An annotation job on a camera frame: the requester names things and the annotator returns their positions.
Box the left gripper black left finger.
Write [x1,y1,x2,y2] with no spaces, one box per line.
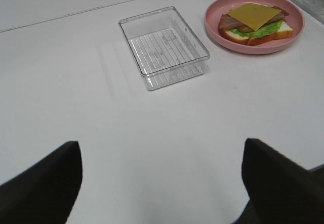
[1,141,83,223]

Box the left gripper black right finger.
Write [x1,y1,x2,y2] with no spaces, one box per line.
[241,139,323,223]

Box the bread slice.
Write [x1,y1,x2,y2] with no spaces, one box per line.
[219,20,294,46]

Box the green lettuce leaf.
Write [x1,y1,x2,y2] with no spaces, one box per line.
[229,20,284,38]

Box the yellow cheese slice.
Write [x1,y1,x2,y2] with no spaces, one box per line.
[227,3,281,31]

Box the left clear plastic tray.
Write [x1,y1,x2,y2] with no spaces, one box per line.
[118,6,210,91]

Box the pink round plate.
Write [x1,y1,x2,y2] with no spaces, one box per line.
[205,0,305,55]

